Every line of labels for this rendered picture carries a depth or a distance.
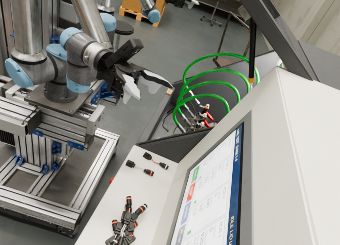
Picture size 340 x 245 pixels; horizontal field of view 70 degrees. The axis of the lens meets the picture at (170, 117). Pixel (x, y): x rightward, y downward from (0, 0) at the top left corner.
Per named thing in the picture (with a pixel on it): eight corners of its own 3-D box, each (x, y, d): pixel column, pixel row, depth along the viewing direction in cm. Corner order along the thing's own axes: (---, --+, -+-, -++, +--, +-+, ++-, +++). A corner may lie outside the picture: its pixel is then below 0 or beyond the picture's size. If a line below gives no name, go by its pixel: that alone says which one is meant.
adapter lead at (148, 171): (125, 165, 102) (126, 162, 100) (127, 161, 103) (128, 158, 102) (152, 177, 101) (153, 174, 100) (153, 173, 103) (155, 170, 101)
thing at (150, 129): (163, 103, 176) (169, 85, 166) (169, 106, 176) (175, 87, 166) (129, 164, 127) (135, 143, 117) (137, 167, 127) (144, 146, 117)
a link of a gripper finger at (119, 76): (136, 90, 61) (129, 74, 68) (138, 84, 60) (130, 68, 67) (117, 87, 59) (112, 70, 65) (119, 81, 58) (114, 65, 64)
